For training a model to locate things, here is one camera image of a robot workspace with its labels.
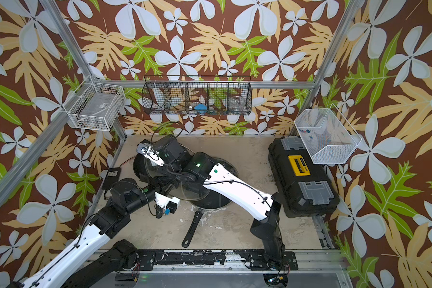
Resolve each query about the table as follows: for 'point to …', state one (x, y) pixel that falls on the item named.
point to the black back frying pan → (155, 176)
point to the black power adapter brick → (112, 176)
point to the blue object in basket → (201, 108)
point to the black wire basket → (194, 95)
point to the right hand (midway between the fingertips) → (162, 152)
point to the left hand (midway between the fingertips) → (170, 170)
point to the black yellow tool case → (305, 188)
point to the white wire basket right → (326, 137)
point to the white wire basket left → (95, 106)
